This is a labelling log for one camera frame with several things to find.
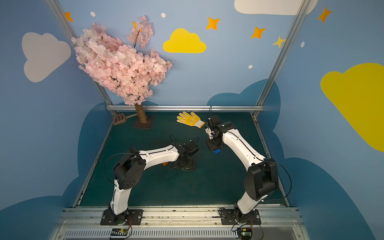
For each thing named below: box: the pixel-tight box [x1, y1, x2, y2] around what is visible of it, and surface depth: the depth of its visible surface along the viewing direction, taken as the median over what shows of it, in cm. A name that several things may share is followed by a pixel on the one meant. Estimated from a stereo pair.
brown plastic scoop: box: [113, 113, 138, 126], surface depth 117 cm
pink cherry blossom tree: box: [71, 15, 173, 124], surface depth 77 cm
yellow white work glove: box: [176, 111, 206, 129], surface depth 121 cm
